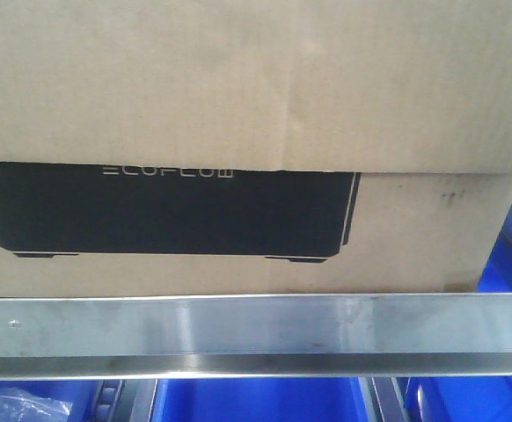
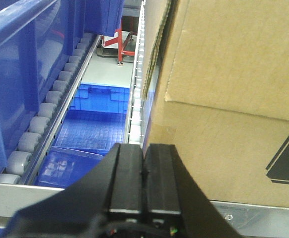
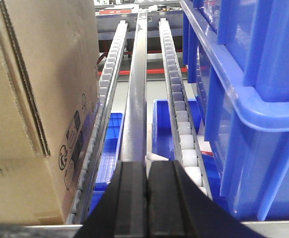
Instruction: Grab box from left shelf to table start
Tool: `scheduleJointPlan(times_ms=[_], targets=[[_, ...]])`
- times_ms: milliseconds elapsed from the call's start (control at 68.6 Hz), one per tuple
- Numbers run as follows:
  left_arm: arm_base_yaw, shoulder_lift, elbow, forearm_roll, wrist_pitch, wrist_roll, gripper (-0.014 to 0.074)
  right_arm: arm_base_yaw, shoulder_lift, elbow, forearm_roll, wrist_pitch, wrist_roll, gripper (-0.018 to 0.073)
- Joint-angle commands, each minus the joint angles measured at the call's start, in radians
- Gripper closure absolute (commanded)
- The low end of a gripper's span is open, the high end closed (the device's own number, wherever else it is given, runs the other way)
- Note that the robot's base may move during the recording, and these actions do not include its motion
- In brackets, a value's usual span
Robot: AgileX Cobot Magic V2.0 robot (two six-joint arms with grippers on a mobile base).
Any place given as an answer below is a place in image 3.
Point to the silver shelf front beam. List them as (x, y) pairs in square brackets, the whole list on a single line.
[(269, 229)]

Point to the blue bin lower middle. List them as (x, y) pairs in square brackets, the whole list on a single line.
[(162, 144)]

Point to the brown cardboard box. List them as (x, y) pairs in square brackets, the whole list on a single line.
[(48, 102)]

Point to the blue bin lower left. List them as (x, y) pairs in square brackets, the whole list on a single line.
[(108, 160)]

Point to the blue bin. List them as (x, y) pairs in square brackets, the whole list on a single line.
[(108, 160), (162, 144)]

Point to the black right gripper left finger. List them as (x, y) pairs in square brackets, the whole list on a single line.
[(121, 212)]

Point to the right white roller track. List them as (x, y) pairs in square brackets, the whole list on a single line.
[(186, 148)]

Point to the white roller track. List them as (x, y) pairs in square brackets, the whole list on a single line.
[(107, 86), (186, 148)]

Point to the left white roller track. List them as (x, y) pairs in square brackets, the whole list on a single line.
[(107, 86)]

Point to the silver metal centre rail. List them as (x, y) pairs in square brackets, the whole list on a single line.
[(133, 144)]

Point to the large blue plastic crate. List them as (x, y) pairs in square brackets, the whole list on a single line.
[(237, 52)]

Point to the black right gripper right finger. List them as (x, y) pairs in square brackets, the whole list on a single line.
[(178, 208)]

